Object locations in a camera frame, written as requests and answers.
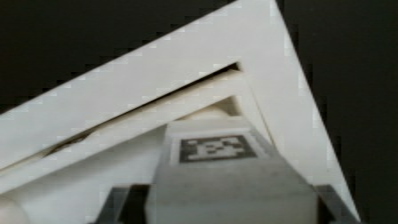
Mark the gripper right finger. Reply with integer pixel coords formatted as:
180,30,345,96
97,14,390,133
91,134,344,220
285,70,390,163
313,185,363,224

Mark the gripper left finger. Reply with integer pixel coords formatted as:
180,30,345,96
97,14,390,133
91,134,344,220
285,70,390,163
91,184,150,224

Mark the white square tabletop tray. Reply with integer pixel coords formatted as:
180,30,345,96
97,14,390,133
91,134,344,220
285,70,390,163
0,0,361,224

